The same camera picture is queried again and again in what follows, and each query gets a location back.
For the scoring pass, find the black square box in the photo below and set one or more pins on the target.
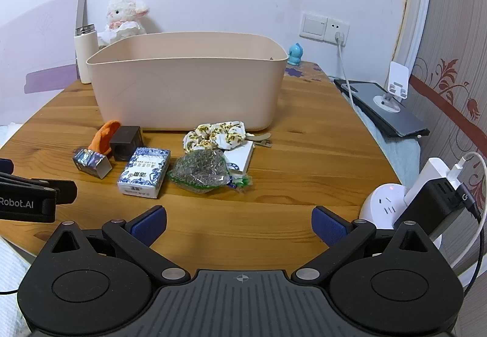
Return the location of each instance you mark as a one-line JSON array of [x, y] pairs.
[[127, 139]]

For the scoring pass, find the flat white blue box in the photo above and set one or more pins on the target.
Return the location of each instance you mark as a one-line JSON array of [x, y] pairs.
[[241, 160]]

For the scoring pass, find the white yellow floral scrunchie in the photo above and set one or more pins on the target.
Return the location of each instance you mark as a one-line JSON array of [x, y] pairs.
[[220, 133]]

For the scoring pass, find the white thermos bottle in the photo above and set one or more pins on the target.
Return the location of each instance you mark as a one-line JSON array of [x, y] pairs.
[[85, 55]]

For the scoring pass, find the brown hair clip yellow bear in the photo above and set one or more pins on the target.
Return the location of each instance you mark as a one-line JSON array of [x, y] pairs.
[[262, 142]]

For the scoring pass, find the orange soft cone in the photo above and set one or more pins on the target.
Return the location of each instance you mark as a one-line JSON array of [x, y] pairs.
[[104, 133]]

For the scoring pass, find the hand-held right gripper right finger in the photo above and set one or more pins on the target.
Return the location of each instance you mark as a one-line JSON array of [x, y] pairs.
[[327, 226]]

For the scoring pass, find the dark grey tablet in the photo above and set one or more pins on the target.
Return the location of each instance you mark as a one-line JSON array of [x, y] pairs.
[[399, 122]]

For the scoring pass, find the blue cartoon figurine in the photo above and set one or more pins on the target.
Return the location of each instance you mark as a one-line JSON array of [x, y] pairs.
[[294, 53]]

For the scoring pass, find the blue white patterned card box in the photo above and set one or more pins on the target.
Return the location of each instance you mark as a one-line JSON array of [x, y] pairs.
[[142, 173]]

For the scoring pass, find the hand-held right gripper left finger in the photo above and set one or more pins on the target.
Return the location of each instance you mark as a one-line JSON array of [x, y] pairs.
[[149, 226]]

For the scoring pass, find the white wall switch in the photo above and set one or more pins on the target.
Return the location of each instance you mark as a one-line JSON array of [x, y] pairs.
[[313, 25]]

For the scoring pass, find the round white power strip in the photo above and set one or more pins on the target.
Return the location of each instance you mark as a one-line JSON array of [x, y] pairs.
[[380, 207]]

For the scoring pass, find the white plush lamb toy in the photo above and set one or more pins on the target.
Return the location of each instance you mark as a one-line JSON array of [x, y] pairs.
[[121, 13]]

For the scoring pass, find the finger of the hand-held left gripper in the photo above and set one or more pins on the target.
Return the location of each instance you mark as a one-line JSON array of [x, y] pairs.
[[5, 165], [65, 192]]

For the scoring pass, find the small silver blue box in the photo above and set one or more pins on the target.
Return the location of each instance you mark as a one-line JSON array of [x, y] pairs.
[[89, 162]]

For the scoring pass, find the black charger block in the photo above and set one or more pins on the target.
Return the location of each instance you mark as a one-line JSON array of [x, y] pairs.
[[430, 203]]

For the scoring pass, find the white wall socket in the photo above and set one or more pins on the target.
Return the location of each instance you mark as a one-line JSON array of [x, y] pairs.
[[338, 27]]

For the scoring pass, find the orange floral table cover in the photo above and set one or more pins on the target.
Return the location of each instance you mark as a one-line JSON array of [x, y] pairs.
[[308, 72]]

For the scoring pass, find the clear bag of dried greens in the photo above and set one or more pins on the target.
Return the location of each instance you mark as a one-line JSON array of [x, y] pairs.
[[199, 171]]

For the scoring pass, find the beige plastic storage bin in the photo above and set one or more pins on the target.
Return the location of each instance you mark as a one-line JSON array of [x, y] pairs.
[[182, 93]]

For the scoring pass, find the light blue cloth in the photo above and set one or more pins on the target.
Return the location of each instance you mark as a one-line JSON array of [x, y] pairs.
[[399, 158]]

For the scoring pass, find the lilac headboard panel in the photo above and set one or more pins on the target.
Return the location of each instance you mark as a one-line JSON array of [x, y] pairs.
[[38, 36]]

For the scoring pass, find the white phone stand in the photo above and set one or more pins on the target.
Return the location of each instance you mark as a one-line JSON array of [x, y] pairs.
[[397, 74]]

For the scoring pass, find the white towel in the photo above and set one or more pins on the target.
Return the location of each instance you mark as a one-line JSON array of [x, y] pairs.
[[11, 272]]

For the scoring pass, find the white charger block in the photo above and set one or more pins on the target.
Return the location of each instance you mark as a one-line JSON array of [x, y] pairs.
[[430, 173]]

